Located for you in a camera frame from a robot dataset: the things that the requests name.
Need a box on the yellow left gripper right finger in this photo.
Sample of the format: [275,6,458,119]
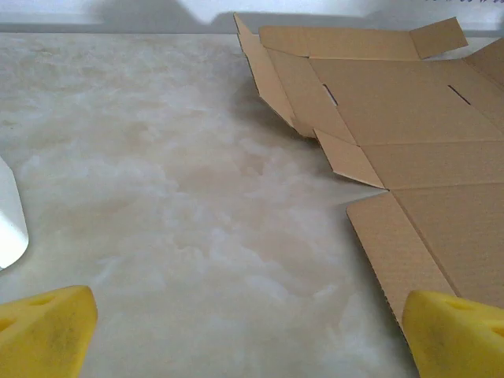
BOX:
[401,289,504,378]

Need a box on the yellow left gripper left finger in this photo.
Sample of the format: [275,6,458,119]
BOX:
[0,284,98,378]

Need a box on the brown cardboard mailer box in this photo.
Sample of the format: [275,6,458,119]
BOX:
[232,11,504,328]

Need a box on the white square desk clock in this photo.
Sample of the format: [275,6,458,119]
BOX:
[0,157,29,271]

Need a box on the aluminium frame rail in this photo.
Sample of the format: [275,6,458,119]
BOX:
[0,15,504,39]

